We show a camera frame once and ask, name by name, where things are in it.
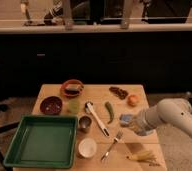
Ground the green chili pepper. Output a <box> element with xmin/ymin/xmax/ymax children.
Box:
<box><xmin>105</xmin><ymin>102</ymin><xmax>114</xmax><ymax>124</ymax></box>

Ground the orange plate with food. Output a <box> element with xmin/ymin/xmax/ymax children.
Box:
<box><xmin>60</xmin><ymin>79</ymin><xmax>84</xmax><ymax>97</ymax></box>

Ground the small metal cup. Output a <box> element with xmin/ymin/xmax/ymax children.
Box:
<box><xmin>79</xmin><ymin>116</ymin><xmax>92</xmax><ymax>133</ymax></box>

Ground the dark red bowl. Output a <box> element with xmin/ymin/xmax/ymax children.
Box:
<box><xmin>40</xmin><ymin>96</ymin><xmax>63</xmax><ymax>115</ymax></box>

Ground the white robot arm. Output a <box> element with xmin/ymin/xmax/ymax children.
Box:
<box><xmin>129</xmin><ymin>98</ymin><xmax>192</xmax><ymax>138</ymax></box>

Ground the dark counter cabinet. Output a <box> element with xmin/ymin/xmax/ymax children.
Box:
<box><xmin>0</xmin><ymin>32</ymin><xmax>192</xmax><ymax>101</ymax></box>

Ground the blue grey towel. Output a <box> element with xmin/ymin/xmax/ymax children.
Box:
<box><xmin>136</xmin><ymin>130</ymin><xmax>154</xmax><ymax>136</ymax></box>

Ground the blue sponge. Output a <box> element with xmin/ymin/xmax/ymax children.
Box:
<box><xmin>120</xmin><ymin>114</ymin><xmax>133</xmax><ymax>127</ymax></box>

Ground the yellow banana toy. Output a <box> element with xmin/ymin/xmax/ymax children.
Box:
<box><xmin>128</xmin><ymin>150</ymin><xmax>156</xmax><ymax>162</ymax></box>

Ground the green square tray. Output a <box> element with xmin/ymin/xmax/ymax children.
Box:
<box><xmin>3</xmin><ymin>115</ymin><xmax>78</xmax><ymax>169</ymax></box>

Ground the brown dried food piece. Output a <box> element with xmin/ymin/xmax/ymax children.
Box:
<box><xmin>109</xmin><ymin>87</ymin><xmax>128</xmax><ymax>100</ymax></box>

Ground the silver fork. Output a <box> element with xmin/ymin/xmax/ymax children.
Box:
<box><xmin>101</xmin><ymin>131</ymin><xmax>123</xmax><ymax>162</ymax></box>

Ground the orange round fruit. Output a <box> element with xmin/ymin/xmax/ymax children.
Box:
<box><xmin>127</xmin><ymin>95</ymin><xmax>139</xmax><ymax>106</ymax></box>

